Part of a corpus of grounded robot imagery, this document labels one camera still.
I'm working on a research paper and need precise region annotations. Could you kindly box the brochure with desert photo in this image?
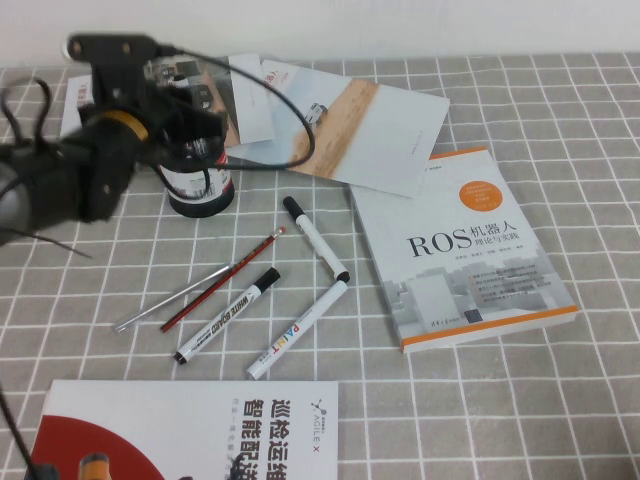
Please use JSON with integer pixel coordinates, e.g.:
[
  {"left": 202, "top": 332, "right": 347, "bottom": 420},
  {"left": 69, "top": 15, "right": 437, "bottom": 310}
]
[{"left": 227, "top": 60, "right": 450, "bottom": 200}]

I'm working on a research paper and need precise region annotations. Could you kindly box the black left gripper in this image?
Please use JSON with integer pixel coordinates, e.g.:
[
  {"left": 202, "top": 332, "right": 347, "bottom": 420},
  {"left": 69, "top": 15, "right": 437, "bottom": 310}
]
[{"left": 144, "top": 89, "right": 224, "bottom": 160}]

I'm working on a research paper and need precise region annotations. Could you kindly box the black camera cable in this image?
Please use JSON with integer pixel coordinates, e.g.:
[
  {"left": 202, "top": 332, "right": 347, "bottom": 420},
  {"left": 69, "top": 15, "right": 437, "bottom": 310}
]
[{"left": 159, "top": 44, "right": 315, "bottom": 201}]

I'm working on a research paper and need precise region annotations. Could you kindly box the red black striped pencil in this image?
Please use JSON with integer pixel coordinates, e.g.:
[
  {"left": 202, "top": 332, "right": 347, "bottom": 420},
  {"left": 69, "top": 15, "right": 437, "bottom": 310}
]
[{"left": 159, "top": 226, "right": 287, "bottom": 334}]

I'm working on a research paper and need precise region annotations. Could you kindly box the black mesh pen holder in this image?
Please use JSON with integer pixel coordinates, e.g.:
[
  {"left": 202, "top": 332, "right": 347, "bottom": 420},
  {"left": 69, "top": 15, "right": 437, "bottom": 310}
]
[{"left": 157, "top": 144, "right": 236, "bottom": 219}]

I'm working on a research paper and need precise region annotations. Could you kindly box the white board marker black cap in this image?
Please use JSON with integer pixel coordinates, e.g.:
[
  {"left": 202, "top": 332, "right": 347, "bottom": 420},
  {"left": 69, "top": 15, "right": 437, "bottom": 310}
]
[{"left": 173, "top": 267, "right": 281, "bottom": 365}]

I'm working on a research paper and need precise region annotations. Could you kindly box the plain white marker black cap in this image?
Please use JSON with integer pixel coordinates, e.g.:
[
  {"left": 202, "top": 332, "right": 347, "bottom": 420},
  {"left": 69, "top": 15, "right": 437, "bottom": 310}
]
[{"left": 282, "top": 196, "right": 351, "bottom": 285}]

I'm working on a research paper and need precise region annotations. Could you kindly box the white paint marker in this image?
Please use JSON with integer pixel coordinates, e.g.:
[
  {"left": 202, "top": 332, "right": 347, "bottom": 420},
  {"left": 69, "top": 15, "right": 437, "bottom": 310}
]
[{"left": 245, "top": 280, "right": 348, "bottom": 380}]

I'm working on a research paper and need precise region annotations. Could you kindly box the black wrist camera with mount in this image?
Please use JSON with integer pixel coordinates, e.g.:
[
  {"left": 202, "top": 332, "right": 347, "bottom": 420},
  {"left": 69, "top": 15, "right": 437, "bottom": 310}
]
[{"left": 59, "top": 32, "right": 176, "bottom": 114}]

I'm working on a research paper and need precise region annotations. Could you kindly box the white red AgileX brochure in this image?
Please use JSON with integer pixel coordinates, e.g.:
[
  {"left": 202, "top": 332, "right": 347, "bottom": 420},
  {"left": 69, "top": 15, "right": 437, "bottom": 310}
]
[{"left": 23, "top": 379, "right": 340, "bottom": 480}]

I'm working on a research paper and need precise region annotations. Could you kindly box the white orange ROS book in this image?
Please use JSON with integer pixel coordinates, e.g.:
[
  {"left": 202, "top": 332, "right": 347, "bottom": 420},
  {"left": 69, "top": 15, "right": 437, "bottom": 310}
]
[{"left": 349, "top": 146, "right": 579, "bottom": 355}]

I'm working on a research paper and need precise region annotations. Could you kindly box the silver grey pen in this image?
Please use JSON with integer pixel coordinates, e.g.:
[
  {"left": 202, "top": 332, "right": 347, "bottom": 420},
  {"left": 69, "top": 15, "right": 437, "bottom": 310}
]
[{"left": 113, "top": 264, "right": 232, "bottom": 333}]

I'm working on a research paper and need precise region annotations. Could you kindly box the brochure with office photo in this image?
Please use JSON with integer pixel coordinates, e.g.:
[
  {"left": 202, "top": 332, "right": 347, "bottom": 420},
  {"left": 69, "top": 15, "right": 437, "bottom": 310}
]
[{"left": 59, "top": 53, "right": 276, "bottom": 147}]

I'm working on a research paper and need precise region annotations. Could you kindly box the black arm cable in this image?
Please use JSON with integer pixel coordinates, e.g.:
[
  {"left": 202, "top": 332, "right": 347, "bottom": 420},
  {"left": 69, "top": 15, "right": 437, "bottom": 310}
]
[{"left": 0, "top": 79, "right": 94, "bottom": 480}]

